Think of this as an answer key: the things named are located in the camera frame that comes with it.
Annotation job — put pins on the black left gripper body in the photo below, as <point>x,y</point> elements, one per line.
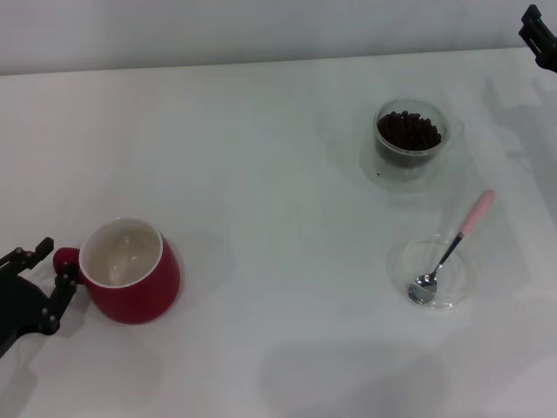
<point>19,305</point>

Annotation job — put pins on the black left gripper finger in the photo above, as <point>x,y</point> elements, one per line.
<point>30,254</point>
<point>61,296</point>

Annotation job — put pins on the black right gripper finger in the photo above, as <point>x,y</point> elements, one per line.
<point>544,39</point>

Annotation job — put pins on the red ceramic mug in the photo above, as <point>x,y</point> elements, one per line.
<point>135,305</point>

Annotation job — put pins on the small clear glass bowl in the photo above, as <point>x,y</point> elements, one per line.
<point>457,283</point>

